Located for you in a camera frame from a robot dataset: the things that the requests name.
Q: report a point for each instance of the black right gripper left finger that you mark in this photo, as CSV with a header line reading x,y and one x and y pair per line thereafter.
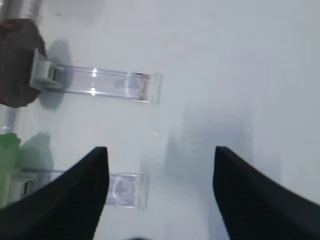
x,y
68,208

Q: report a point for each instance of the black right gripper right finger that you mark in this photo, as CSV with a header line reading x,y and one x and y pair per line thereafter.
x,y
254,207

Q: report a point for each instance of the clear lettuce holder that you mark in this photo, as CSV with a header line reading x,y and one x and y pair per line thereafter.
x,y
127,190

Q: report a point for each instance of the green lettuce leaf standing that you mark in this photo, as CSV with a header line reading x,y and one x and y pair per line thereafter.
x,y
9,152

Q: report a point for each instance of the brown meat patty rear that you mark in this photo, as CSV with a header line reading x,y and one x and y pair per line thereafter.
x,y
19,38

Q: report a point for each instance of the clear patty holder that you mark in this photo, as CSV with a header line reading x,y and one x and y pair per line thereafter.
x,y
47,75

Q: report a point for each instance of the clear right rail strip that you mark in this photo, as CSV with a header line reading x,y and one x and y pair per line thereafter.
x,y
7,119

